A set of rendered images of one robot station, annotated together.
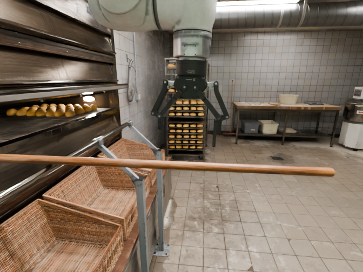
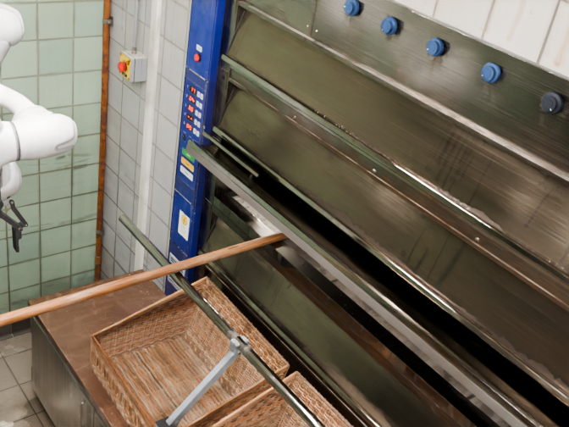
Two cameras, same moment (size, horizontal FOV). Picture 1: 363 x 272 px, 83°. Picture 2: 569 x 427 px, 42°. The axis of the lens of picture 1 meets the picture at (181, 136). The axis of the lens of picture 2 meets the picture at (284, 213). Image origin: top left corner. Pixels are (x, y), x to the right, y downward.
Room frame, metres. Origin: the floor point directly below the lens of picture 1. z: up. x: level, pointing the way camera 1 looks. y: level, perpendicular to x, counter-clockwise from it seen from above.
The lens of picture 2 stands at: (2.15, -0.72, 2.54)
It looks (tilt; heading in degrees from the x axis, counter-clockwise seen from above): 30 degrees down; 131
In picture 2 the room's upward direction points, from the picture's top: 10 degrees clockwise
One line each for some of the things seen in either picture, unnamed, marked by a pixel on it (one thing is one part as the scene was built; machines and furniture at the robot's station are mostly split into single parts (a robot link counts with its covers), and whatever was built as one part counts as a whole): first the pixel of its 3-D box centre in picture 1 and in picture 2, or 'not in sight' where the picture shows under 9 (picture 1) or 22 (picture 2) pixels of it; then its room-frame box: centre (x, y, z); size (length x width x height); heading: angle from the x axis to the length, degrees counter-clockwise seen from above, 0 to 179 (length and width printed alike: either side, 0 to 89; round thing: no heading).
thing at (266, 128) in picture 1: (267, 126); not in sight; (4.95, -2.11, 0.35); 0.50 x 0.36 x 0.24; 175
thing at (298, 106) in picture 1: (279, 122); not in sight; (4.92, -2.38, 0.45); 2.20 x 0.80 x 0.90; 84
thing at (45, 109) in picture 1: (56, 109); not in sight; (1.92, 1.16, 1.21); 0.61 x 0.48 x 0.06; 84
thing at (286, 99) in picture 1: (288, 99); not in sight; (4.98, -2.54, 1.01); 0.43 x 0.42 x 0.21; 84
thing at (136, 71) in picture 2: not in sight; (132, 65); (-0.20, 0.91, 1.46); 0.10 x 0.07 x 0.10; 174
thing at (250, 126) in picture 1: (249, 126); not in sight; (5.00, -1.69, 0.35); 0.50 x 0.36 x 0.24; 174
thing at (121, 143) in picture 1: (135, 159); not in sight; (1.90, 0.45, 0.72); 0.56 x 0.49 x 0.28; 173
